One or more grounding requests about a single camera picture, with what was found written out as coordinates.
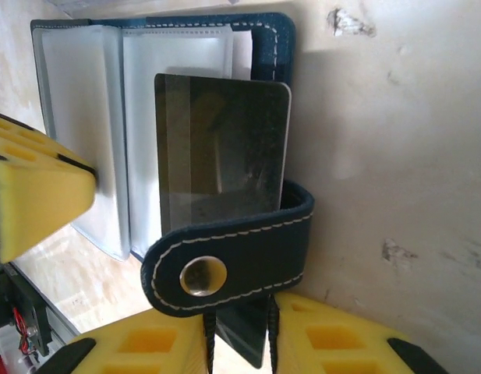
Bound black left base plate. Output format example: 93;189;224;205
0;268;50;358

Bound aluminium front rail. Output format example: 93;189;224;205
13;260;81;351

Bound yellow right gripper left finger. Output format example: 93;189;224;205
39;309;218;374

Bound navy blue card holder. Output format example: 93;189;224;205
30;11;316;316

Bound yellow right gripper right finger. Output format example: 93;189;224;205
265;294;451;374

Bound black credit card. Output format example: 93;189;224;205
154;72;293;369

